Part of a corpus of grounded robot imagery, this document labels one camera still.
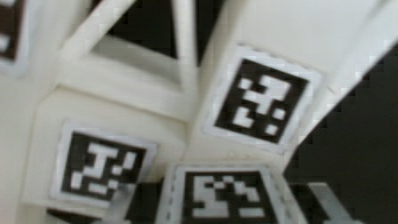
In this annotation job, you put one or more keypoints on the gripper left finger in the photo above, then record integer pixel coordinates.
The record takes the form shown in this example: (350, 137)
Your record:
(115, 212)

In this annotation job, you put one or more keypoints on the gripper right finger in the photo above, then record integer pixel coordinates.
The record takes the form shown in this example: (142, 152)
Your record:
(337, 216)

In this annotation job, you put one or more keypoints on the white chair back frame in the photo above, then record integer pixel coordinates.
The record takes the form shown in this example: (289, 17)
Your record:
(238, 65)

